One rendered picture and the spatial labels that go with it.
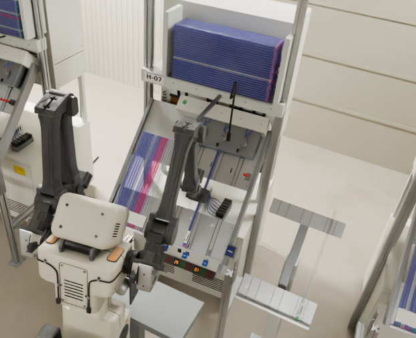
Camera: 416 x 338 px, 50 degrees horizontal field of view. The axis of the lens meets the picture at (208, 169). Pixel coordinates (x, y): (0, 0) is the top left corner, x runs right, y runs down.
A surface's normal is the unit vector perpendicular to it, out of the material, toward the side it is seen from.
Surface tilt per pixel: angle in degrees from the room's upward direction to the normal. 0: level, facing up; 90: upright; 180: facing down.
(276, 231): 0
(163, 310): 0
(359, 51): 90
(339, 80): 90
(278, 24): 90
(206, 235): 43
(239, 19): 90
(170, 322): 0
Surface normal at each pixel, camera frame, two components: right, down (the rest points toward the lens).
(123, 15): -0.44, 0.49
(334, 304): 0.09, -0.81
